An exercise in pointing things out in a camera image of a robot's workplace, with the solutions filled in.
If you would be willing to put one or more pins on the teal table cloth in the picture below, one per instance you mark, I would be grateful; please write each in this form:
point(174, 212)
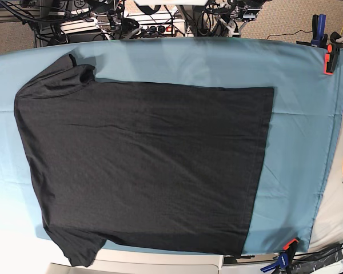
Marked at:
point(304, 127)

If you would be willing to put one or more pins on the orange black clamp top right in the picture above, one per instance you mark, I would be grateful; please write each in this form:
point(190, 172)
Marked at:
point(332, 54)

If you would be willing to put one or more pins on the blue orange clamp bottom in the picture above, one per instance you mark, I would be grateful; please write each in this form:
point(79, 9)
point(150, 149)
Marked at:
point(284, 259)

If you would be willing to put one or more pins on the blue black clamp top right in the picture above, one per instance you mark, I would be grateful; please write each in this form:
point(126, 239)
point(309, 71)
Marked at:
point(319, 38)

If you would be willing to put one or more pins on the black plastic bag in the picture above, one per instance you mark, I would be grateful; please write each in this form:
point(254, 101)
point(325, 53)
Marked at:
point(305, 264)

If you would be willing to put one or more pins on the white power strip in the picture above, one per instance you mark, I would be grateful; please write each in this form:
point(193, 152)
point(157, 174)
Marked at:
point(127, 28)

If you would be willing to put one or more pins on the dark grey T-shirt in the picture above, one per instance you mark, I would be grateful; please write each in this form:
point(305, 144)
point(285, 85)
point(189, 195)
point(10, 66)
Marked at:
point(150, 165)

